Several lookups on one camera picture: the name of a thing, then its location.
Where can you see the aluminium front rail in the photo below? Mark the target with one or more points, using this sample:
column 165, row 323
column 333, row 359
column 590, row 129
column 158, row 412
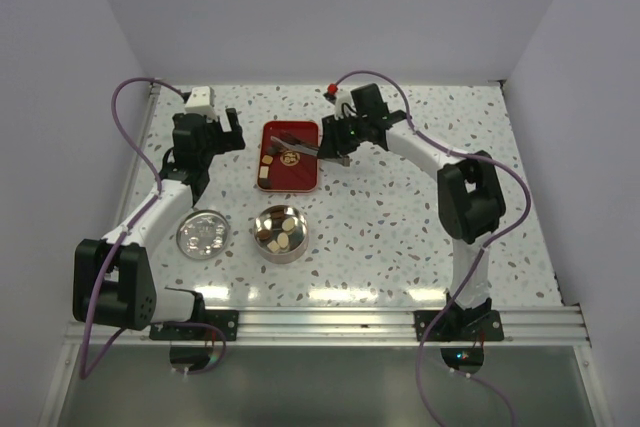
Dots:
column 397, row 327

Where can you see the round metal tin lid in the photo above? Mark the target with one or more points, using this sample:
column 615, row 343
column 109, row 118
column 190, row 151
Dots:
column 203, row 235

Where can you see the black mounting plate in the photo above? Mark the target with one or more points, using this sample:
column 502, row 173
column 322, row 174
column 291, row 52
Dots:
column 212, row 324
column 457, row 327

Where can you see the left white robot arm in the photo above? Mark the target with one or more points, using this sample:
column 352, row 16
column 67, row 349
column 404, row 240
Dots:
column 113, row 283

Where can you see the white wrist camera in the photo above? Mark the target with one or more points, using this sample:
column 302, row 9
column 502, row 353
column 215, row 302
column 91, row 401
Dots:
column 201, row 101
column 343, row 105

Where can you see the red rectangular tray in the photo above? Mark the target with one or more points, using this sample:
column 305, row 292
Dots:
column 290, row 172

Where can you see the brown cup chocolate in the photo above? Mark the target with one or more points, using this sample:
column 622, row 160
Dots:
column 263, row 234

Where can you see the white oval chocolate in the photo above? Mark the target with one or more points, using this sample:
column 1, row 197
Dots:
column 288, row 224
column 283, row 240

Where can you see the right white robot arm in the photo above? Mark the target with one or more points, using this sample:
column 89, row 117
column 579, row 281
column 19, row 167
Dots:
column 470, row 201

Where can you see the dark oval chocolate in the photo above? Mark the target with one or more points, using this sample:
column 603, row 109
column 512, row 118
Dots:
column 264, row 183

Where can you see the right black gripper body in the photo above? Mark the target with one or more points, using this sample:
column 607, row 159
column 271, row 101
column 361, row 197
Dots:
column 345, row 134

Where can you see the metal tongs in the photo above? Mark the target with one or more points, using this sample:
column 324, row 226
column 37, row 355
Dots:
column 293, row 144

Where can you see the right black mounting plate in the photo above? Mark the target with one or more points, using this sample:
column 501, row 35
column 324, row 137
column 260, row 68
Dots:
column 457, row 327

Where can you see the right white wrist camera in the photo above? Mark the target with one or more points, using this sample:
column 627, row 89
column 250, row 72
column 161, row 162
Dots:
column 343, row 105

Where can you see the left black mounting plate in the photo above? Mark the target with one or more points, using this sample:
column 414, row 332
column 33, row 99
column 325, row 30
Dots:
column 212, row 324

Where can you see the white cube chocolate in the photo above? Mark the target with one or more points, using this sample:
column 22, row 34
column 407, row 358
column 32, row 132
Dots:
column 273, row 246

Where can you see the round metal tin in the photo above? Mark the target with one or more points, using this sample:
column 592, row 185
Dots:
column 299, row 236

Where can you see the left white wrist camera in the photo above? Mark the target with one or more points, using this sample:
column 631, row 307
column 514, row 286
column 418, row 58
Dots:
column 201, row 101

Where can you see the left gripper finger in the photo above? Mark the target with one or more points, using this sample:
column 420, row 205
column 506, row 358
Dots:
column 233, row 137
column 212, row 122

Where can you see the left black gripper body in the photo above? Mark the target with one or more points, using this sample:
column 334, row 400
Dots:
column 219, row 143

